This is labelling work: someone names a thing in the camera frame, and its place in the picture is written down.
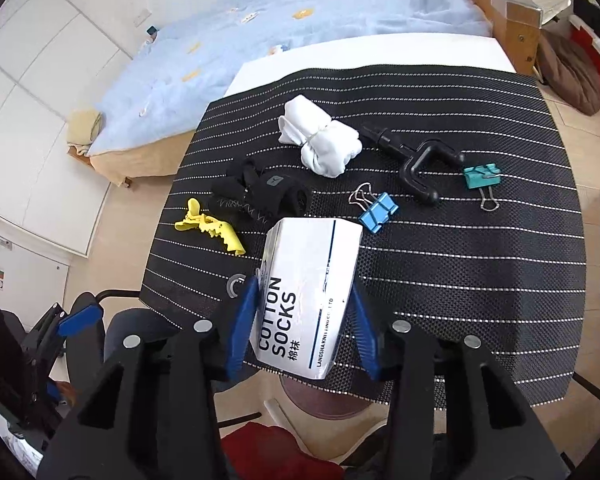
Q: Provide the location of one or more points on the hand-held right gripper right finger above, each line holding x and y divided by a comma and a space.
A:
362, 320

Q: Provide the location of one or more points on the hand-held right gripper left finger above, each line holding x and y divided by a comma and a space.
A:
245, 310

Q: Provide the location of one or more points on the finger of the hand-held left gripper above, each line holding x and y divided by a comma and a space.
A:
54, 391
80, 320

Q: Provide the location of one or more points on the white sock box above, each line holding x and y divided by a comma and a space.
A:
305, 285

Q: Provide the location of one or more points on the yellow hair clip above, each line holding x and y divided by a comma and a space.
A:
220, 230

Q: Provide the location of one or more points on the pink trash bin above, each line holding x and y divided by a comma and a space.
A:
320, 402

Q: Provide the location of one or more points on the blue binder clip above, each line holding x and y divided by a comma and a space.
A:
377, 210

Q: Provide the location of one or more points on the black socks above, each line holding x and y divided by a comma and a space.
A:
270, 190

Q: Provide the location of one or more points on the white socks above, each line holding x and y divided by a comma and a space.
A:
325, 145

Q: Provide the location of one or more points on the teal binder clip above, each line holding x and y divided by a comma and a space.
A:
480, 176

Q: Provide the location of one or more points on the black office chair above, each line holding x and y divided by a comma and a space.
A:
120, 292

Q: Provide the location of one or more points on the person's left leg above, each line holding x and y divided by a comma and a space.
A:
150, 322

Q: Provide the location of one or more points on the black white-striped mat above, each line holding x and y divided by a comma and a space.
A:
480, 285

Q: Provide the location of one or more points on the red cloth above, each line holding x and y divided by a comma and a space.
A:
280, 455

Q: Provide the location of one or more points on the black plastic hook tool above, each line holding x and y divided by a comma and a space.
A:
420, 165

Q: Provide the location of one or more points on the beige bed sheet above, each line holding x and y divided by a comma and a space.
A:
145, 160

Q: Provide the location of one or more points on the beige folded towel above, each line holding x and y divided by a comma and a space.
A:
82, 127

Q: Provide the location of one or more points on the white wardrobe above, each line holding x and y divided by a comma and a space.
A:
40, 110

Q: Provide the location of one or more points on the white table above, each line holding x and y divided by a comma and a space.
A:
330, 57

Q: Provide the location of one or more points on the light blue printed blanket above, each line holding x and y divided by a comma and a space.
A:
230, 35

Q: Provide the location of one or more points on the small dark device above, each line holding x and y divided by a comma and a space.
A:
151, 34

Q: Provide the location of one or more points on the brown cushion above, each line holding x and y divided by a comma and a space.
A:
570, 70

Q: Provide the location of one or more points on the red cooler box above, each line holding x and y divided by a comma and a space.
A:
587, 40

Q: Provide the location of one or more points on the white wall socket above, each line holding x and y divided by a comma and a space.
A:
141, 17

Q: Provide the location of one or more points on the wooden bed frame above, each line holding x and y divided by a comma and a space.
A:
522, 35

